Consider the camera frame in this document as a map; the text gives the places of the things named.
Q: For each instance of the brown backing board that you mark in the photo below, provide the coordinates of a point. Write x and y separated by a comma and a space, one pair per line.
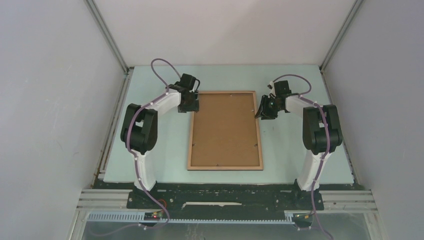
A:
225, 130

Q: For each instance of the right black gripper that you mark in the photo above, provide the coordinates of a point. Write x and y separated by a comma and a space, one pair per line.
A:
263, 110

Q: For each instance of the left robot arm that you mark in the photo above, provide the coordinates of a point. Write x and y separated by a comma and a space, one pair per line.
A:
139, 130

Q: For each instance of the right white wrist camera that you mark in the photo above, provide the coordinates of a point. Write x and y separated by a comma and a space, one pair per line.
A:
271, 87

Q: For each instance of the aluminium corner post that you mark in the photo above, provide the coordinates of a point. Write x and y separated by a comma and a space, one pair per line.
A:
354, 10
104, 30

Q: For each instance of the right aluminium corner post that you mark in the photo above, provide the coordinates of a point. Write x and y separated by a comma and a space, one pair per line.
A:
354, 10

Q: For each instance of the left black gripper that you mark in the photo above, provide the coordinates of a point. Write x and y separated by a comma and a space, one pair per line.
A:
194, 107

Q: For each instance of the wooden picture frame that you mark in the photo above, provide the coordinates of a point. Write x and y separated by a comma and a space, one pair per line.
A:
190, 149

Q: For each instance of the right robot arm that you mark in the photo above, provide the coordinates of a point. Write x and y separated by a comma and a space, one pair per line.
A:
321, 133

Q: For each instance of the left aluminium corner post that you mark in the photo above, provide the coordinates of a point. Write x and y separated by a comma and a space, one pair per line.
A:
104, 30

